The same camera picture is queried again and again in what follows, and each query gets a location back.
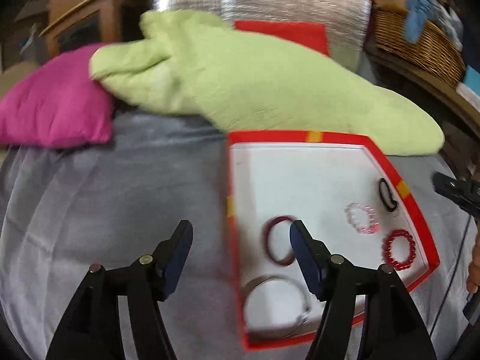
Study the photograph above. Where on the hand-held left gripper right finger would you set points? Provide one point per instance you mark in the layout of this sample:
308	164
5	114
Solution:
305	262

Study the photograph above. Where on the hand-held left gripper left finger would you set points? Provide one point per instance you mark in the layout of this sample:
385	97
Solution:
176	262

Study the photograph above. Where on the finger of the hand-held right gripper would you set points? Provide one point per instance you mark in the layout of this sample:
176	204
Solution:
457	191

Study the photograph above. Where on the dark purple bangle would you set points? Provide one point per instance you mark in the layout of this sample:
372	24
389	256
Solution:
270	249

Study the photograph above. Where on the silver metal bangle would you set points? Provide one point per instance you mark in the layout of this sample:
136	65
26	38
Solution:
249	288

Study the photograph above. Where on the red shallow cardboard box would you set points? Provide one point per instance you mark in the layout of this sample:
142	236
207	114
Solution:
318	180

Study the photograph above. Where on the person's right hand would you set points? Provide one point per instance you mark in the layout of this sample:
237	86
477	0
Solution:
474	266

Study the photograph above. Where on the grey blanket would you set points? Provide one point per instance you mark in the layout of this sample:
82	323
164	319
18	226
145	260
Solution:
112	202

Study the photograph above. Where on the wicker basket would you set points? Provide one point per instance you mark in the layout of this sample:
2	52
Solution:
423	48

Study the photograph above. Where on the blue cloth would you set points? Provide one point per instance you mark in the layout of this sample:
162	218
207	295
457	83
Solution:
418	18

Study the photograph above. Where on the light green quilt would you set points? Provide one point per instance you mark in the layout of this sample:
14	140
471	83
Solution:
243	82

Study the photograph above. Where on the magenta pillow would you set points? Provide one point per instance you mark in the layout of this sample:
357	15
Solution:
56	101

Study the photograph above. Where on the beige sofa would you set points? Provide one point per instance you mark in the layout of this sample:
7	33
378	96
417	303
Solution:
15	73

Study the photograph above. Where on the wooden cabinet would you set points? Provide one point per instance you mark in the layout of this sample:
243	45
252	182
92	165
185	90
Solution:
82	15

